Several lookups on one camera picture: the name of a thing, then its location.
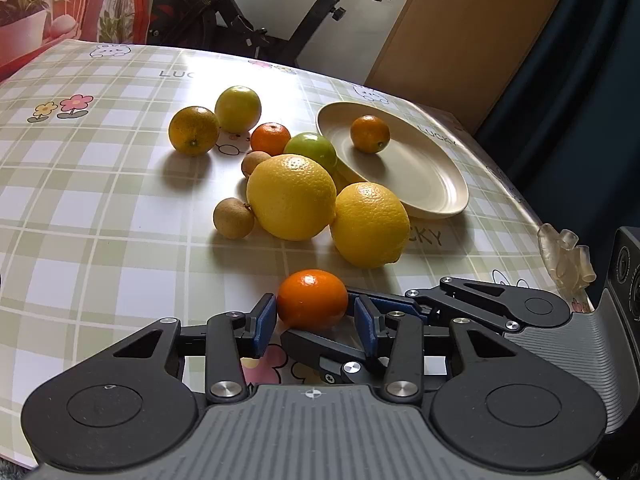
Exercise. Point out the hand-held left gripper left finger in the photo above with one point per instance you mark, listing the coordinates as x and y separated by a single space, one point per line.
265 325

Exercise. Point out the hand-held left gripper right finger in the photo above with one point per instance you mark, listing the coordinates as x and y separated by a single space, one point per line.
365 325

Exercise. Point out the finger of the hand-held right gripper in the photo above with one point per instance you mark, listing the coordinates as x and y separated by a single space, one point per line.
325 355
387 301

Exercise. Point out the small orange mandarin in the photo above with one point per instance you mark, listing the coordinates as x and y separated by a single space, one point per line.
312 300
370 132
270 138

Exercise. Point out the yellow lemon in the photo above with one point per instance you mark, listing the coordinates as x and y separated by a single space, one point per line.
370 225

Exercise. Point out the brown kiwi fruit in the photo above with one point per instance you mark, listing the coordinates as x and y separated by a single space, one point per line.
233 218
254 162

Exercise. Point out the cream plate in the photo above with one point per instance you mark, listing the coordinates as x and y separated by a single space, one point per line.
420 175

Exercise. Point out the large yellow citrus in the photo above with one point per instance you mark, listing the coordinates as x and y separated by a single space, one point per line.
291 197

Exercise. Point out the green apple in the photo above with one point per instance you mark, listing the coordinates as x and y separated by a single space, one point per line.
312 149

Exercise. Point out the green-tinged orange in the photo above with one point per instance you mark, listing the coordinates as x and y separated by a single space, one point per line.
193 130

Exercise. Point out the translucent plastic object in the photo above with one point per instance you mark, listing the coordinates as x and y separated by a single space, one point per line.
565 257

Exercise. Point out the green plaid tablecloth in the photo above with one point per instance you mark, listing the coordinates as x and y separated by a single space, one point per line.
100 200

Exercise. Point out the yellow-green citrus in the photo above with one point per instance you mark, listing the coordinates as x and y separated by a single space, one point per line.
238 108

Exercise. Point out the dark blue curtain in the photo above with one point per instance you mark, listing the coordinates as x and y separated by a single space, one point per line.
585 110

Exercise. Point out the brown wooden panel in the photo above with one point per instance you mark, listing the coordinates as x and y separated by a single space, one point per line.
465 25

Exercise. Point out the black exercise bike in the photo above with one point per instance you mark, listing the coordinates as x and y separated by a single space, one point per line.
225 15

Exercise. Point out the plant printed curtain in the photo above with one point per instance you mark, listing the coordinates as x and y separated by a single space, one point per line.
55 5

